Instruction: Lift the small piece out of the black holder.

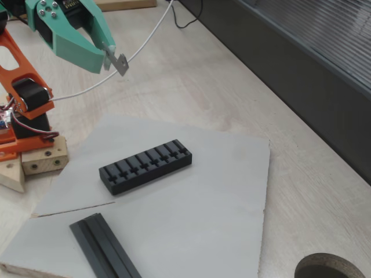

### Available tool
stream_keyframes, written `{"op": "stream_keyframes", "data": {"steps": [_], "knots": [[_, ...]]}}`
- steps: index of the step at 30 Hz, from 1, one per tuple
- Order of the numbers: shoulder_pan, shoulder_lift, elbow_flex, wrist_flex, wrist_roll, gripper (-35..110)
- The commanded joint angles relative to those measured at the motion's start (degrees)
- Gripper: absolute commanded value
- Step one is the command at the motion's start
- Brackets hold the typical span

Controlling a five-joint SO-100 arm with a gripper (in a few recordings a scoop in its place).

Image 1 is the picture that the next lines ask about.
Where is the small metal bracket piece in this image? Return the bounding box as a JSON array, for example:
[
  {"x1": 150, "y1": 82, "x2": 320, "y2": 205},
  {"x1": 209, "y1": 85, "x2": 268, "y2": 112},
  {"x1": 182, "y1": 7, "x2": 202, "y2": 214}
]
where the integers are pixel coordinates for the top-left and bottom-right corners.
[{"x1": 101, "y1": 42, "x2": 129, "y2": 77}]

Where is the black slotted plastic rack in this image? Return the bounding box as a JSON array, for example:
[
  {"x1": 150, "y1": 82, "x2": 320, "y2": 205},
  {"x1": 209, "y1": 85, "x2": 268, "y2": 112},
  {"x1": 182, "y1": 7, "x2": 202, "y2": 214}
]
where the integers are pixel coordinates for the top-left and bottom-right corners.
[{"x1": 99, "y1": 139, "x2": 193, "y2": 196}]

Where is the light wooden board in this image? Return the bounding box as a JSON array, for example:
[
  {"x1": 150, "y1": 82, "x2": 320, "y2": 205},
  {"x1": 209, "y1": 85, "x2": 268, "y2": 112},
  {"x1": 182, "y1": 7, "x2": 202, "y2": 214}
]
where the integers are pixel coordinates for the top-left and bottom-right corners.
[{"x1": 95, "y1": 0, "x2": 158, "y2": 13}]

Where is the red controller circuit board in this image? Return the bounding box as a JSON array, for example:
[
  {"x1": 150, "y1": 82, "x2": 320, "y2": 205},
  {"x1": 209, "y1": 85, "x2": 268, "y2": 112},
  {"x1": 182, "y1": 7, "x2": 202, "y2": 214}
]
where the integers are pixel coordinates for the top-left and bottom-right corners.
[{"x1": 0, "y1": 108, "x2": 14, "y2": 137}]

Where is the wooden block with screws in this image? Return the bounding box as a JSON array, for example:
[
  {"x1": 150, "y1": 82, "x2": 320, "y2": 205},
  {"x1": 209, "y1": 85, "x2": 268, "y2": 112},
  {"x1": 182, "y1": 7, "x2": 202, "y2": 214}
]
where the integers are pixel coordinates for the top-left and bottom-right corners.
[{"x1": 21, "y1": 136, "x2": 69, "y2": 176}]

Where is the grey painted wooden board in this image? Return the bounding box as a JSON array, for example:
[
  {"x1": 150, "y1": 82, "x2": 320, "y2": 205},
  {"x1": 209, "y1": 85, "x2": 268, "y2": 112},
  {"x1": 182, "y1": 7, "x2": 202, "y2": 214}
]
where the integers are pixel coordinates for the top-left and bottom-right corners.
[{"x1": 0, "y1": 112, "x2": 271, "y2": 278}]

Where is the white USB cable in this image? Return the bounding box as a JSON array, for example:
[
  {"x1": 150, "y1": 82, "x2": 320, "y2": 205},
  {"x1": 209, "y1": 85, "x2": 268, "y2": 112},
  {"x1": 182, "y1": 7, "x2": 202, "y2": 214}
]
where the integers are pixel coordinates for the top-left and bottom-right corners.
[{"x1": 51, "y1": 0, "x2": 175, "y2": 102}]

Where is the thin black cable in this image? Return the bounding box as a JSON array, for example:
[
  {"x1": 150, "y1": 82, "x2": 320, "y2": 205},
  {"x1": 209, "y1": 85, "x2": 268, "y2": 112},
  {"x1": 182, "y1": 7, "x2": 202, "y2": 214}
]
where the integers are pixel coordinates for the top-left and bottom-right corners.
[{"x1": 165, "y1": 0, "x2": 203, "y2": 30}]

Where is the red white black servo wire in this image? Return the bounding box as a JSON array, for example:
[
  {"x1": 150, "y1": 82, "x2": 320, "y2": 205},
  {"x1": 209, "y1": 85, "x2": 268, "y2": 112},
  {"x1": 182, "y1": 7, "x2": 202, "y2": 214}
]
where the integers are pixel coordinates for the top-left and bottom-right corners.
[{"x1": 10, "y1": 111, "x2": 61, "y2": 143}]

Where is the black aluminium profile rail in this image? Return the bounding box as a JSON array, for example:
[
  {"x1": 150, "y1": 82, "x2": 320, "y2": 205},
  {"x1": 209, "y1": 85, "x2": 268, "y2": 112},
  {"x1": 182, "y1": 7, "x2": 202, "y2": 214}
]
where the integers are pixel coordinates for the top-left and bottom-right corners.
[{"x1": 68, "y1": 213, "x2": 143, "y2": 278}]

